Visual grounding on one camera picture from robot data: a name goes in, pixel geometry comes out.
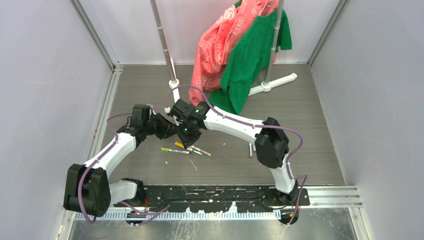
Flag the yellow capped marker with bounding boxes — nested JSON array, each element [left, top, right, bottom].
[[191, 145, 212, 156]]

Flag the orange capped marker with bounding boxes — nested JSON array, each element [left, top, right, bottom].
[[174, 142, 203, 156]]

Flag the light green capped marker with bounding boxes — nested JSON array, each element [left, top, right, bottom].
[[161, 147, 191, 155]]

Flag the blue capped marker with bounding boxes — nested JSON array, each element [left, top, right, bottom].
[[248, 143, 253, 159]]

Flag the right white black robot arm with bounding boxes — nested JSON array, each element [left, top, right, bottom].
[[165, 99, 299, 206]]

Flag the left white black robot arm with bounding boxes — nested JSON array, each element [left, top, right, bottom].
[[63, 104, 176, 219]]

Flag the left clothes rack pole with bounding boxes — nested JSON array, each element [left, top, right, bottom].
[[150, 0, 180, 102]]

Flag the clothes rack pole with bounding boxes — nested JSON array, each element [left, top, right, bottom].
[[248, 0, 297, 97], [150, 0, 180, 102]]

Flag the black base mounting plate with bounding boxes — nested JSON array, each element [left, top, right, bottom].
[[116, 185, 311, 225]]

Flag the pink patterned garment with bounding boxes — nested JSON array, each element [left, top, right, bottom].
[[188, 0, 279, 105]]

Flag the right clothes rack pole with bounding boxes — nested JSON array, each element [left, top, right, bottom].
[[248, 0, 297, 97]]

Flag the green t-shirt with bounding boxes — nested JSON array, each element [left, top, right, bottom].
[[209, 7, 292, 115]]

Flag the perforated metal rail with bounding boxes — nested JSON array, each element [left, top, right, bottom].
[[73, 209, 282, 222]]

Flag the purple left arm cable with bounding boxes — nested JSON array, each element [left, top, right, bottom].
[[77, 112, 170, 227]]

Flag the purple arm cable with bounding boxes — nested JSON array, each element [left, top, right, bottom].
[[77, 112, 170, 227], [164, 85, 309, 227]]

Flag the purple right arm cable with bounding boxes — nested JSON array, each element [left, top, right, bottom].
[[164, 85, 309, 227]]

